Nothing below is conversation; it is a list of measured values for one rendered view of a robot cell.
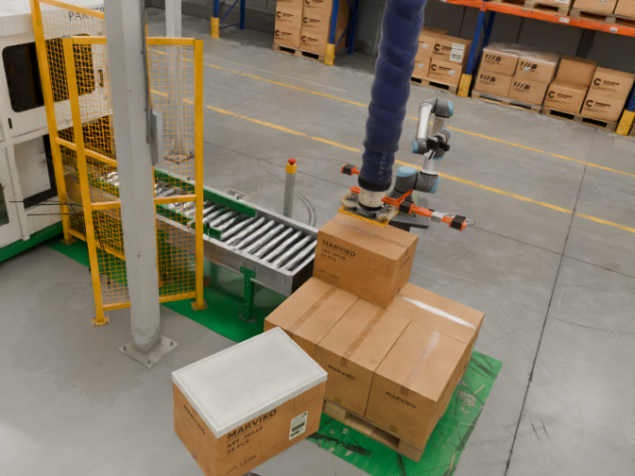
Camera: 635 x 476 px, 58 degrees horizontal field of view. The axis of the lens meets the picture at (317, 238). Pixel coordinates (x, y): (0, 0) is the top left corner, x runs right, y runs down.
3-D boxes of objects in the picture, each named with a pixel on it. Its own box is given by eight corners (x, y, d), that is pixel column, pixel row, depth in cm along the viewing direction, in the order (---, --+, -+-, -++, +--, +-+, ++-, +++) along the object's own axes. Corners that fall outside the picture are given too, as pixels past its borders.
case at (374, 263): (312, 276, 422) (317, 229, 401) (337, 252, 452) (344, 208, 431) (386, 308, 399) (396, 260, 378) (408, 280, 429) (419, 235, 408)
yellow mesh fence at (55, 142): (60, 241, 522) (21, -8, 413) (68, 236, 530) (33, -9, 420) (156, 289, 477) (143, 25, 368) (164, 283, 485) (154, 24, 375)
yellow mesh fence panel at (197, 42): (93, 326, 431) (55, 38, 322) (92, 317, 439) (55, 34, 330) (208, 308, 463) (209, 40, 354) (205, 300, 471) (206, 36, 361)
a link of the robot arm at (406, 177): (394, 181, 482) (399, 162, 473) (415, 185, 480) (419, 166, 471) (393, 190, 469) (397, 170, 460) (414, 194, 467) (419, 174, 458)
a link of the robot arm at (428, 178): (414, 188, 479) (435, 96, 455) (435, 192, 478) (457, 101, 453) (414, 192, 465) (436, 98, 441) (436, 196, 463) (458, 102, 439)
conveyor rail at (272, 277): (67, 197, 509) (64, 178, 499) (72, 195, 513) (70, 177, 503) (287, 297, 420) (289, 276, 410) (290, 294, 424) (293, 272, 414)
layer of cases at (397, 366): (261, 364, 396) (264, 319, 375) (331, 294, 472) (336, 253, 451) (422, 448, 350) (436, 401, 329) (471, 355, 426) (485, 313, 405)
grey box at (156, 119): (134, 154, 352) (130, 107, 336) (140, 151, 356) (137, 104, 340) (159, 163, 344) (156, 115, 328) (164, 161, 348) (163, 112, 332)
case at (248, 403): (215, 491, 259) (216, 432, 238) (173, 431, 284) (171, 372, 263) (318, 430, 294) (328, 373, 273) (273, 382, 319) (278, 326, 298)
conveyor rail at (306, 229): (123, 174, 558) (122, 156, 549) (128, 172, 562) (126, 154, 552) (330, 258, 470) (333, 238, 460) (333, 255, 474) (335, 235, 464)
